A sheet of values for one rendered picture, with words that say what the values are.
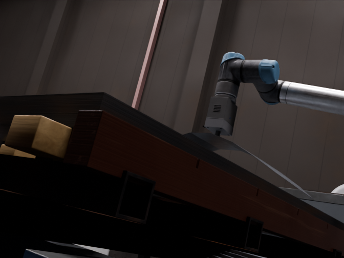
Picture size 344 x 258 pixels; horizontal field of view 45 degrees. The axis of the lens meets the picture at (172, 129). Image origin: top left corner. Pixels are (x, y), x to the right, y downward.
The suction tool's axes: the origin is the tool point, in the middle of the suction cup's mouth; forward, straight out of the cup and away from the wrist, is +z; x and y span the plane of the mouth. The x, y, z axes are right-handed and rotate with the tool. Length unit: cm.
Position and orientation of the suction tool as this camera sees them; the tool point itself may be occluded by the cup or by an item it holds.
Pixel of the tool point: (215, 145)
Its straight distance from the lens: 133.9
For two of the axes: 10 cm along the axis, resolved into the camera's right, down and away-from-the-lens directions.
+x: 8.5, 0.7, -5.3
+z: -2.3, 9.4, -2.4
